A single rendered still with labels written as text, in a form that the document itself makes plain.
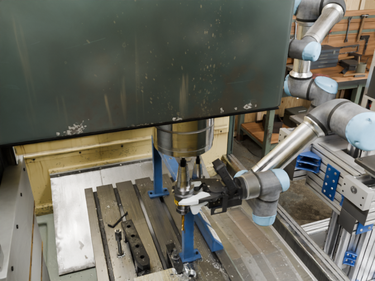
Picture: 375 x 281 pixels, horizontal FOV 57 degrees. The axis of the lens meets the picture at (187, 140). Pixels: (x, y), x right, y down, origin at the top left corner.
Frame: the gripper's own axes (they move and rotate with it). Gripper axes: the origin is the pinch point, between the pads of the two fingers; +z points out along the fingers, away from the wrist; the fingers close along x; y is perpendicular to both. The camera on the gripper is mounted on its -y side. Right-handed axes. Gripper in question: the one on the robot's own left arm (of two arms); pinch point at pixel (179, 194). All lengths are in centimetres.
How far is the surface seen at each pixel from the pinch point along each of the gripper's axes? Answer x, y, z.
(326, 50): 227, 24, -240
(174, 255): 7.1, 30.8, -0.8
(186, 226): 14.7, 26.1, -7.7
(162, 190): 59, 41, -11
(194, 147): -8.0, -19.3, -1.2
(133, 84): -12.5, -38.1, 13.6
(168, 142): -5.7, -20.5, 4.7
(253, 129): 229, 108, -162
